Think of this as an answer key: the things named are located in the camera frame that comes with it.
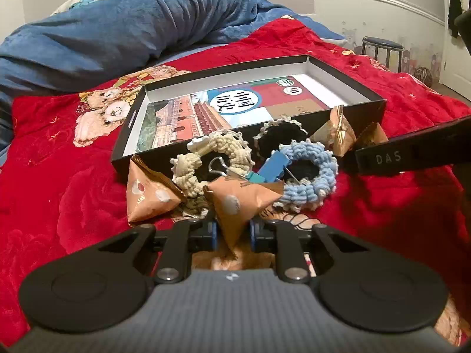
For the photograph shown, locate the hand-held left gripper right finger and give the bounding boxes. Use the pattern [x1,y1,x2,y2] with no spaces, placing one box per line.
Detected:
[251,219,369,284]

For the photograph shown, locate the beige crocheted scrunchie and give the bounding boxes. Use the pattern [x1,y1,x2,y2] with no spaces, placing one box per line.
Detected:
[170,130,254,198]

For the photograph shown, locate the light blue bedsheet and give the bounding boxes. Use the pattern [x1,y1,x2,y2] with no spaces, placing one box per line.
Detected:
[147,41,232,69]

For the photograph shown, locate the colourful picture book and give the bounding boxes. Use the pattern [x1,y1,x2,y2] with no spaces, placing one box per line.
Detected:
[135,74,344,155]

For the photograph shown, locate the black cardboard box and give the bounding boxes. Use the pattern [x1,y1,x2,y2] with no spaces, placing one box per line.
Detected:
[111,54,388,182]

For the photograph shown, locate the white hair clip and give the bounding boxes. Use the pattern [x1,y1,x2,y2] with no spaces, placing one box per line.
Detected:
[187,137,210,152]

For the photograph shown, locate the silver wire binder clip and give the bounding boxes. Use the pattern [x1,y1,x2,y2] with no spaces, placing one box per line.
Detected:
[207,156,229,178]

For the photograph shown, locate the brown ball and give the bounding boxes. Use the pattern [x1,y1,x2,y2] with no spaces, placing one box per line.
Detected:
[415,66,434,86]

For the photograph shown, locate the red printed blanket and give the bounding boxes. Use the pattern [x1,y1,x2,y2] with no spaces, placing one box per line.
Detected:
[0,16,471,347]

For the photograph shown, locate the orange triangular snack packet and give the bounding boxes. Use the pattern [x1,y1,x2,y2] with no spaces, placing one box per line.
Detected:
[203,176,285,251]
[127,155,185,225]
[310,105,358,156]
[356,121,389,147]

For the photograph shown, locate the dark hanging clothes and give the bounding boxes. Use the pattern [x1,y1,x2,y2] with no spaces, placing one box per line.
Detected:
[447,0,471,38]

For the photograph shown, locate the blue binder clip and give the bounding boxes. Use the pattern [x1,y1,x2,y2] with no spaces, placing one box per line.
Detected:
[257,151,292,183]

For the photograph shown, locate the round metal stool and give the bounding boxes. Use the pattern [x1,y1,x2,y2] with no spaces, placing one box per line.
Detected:
[361,36,406,73]

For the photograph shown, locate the black scrunchie with beige edge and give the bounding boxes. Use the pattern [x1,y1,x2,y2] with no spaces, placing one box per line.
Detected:
[253,116,309,160]

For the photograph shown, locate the floral pillow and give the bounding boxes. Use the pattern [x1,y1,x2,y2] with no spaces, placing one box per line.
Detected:
[52,0,108,16]

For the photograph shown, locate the blue plush blanket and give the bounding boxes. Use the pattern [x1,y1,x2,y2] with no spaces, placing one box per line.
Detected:
[0,0,348,151]

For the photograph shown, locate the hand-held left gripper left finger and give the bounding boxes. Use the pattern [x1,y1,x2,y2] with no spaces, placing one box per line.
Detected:
[97,219,218,285]

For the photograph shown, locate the blue crocheted scrunchie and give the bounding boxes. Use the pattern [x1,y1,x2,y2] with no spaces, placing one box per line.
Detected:
[265,140,338,213]

